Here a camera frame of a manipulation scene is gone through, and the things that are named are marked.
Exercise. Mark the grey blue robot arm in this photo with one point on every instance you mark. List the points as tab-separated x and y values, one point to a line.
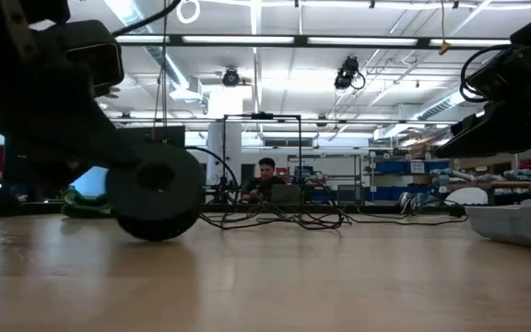
523	174
450	176

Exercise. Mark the black overhead camera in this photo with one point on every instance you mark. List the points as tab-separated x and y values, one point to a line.
231	77

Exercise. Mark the grey laptop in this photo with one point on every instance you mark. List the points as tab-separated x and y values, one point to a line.
286	194

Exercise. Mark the grey plastic tool case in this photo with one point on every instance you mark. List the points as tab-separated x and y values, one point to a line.
514	226

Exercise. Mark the person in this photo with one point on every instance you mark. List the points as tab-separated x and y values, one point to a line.
265	177

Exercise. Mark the black green work glove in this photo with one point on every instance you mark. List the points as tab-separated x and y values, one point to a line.
86	196
86	213

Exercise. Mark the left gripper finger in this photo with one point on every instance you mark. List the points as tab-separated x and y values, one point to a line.
113	143

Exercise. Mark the shelf with blue bins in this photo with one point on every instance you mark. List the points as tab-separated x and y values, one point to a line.
394	167

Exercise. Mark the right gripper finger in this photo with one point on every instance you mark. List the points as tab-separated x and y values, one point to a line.
487	143

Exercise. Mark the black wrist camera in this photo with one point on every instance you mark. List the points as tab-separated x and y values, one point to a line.
505	74
95	64

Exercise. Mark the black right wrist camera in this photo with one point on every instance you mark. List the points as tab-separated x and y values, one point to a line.
505	74

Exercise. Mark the black ceiling camera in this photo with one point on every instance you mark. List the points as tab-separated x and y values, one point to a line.
348	74

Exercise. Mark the black metal frame stand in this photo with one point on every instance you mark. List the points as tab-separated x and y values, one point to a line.
262	115

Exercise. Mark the wooden work table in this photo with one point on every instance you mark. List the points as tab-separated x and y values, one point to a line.
523	184

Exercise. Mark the black framed ceiling light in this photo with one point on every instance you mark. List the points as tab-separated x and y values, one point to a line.
247	39

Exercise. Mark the silver blue bundle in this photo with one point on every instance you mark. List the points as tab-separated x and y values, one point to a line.
413	202

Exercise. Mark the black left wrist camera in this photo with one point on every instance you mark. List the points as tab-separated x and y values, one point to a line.
95	64

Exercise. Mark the white column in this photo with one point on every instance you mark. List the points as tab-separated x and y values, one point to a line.
234	152

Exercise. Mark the black monitor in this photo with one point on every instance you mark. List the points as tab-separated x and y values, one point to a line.
168	136

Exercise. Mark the black table frame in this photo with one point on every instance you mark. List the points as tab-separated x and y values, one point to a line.
376	209

